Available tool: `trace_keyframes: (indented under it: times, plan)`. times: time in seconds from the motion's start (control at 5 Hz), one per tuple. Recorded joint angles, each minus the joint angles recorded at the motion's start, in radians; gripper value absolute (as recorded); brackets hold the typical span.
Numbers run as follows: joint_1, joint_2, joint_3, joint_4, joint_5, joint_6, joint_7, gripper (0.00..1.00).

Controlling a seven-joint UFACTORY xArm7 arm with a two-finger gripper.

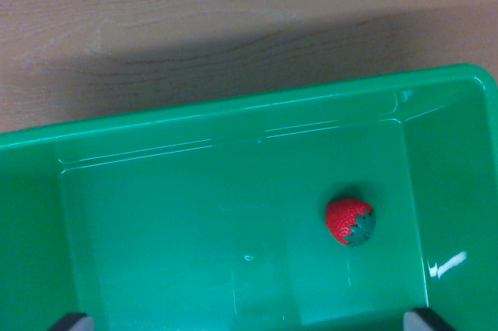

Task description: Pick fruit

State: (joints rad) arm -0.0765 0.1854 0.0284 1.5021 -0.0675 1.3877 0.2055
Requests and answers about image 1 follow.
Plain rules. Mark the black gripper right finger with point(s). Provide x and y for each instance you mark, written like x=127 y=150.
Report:
x=424 y=321

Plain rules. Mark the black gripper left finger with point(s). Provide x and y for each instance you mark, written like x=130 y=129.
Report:
x=74 y=322

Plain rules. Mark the red toy strawberry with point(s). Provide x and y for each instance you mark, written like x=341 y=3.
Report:
x=344 y=219

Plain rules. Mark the green plastic bin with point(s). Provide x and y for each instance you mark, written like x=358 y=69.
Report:
x=194 y=210

